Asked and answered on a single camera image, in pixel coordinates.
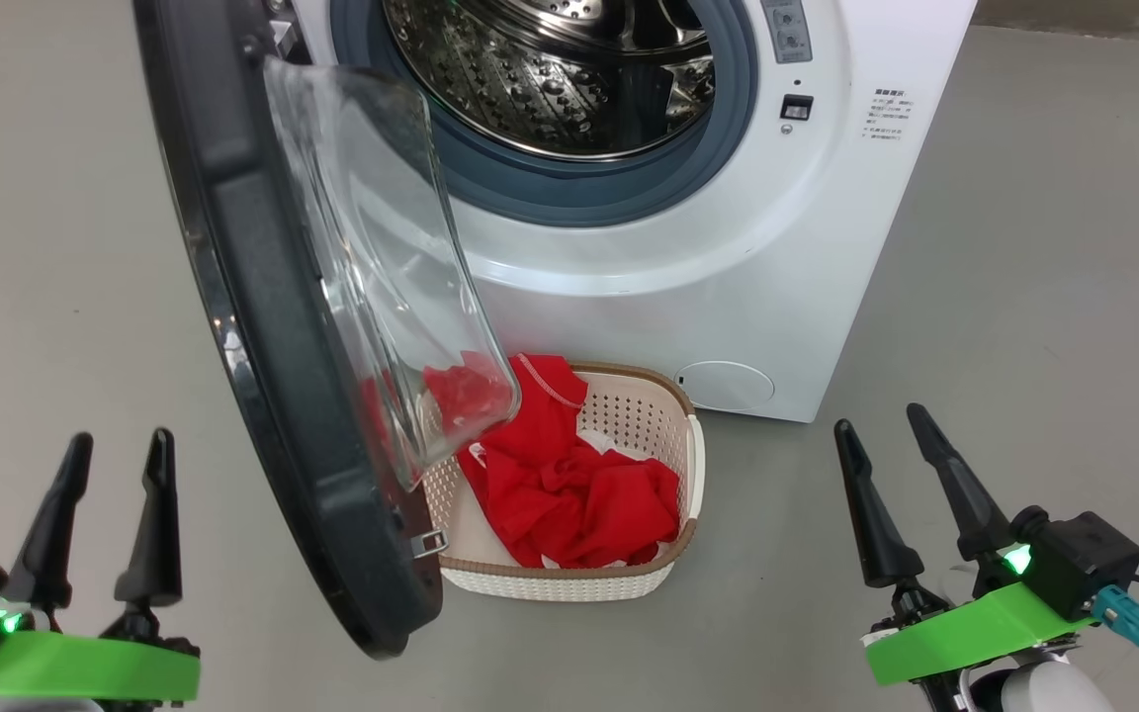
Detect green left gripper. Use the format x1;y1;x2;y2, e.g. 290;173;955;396
0;427;202;705

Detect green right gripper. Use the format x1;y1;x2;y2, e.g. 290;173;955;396
833;402;1095;686

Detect dark round glass washer door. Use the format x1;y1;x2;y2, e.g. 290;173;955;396
132;0;521;662

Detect red garment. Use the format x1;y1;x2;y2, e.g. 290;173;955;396
421;351;684;570

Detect white front-load washing machine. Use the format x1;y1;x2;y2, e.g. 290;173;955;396
273;0;979;424

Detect cream perforated laundry basket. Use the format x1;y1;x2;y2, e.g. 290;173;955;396
419;361;707;602

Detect grey warning sticker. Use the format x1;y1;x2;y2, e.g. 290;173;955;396
760;0;814;64

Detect steel washer drum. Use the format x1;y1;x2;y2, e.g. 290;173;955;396
382;0;719;159

